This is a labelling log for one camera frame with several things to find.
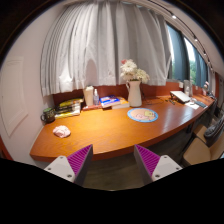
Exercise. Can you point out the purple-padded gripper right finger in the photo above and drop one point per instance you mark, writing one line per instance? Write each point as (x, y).
(152, 166)

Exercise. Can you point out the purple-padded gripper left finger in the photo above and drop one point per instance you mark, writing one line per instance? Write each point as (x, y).
(74, 167)

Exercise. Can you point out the pink computer mouse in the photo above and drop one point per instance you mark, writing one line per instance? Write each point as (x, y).
(61, 131)

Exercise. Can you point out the round blue mouse pad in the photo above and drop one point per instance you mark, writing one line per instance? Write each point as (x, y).
(142, 115)

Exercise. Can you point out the dark green mug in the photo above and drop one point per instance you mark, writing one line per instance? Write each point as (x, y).
(48, 115)

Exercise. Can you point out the stack of books left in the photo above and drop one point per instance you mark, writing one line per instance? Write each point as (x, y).
(68, 108)

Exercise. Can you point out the tan office chair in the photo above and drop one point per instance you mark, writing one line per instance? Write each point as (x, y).
(207, 144)

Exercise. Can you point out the white flat book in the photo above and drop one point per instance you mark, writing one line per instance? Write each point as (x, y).
(123, 104)

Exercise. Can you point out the clear sanitizer bottle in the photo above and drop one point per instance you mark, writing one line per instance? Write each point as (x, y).
(96, 97)

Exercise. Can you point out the white ceramic jug vase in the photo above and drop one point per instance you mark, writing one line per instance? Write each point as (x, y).
(134, 93)

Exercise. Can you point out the blue and white book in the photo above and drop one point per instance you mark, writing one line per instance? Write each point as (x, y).
(109, 101)

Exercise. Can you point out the white laptop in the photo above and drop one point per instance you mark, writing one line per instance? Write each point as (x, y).
(181, 96)

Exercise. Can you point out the white tissue canister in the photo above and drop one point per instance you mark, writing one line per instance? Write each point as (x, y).
(88, 95)

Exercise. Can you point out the white and pink flowers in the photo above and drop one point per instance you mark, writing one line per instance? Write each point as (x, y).
(130, 72)

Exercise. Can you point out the dark blue curtain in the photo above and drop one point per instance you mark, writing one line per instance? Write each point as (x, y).
(179, 67)

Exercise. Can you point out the white curtain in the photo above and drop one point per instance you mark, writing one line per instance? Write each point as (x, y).
(87, 42)

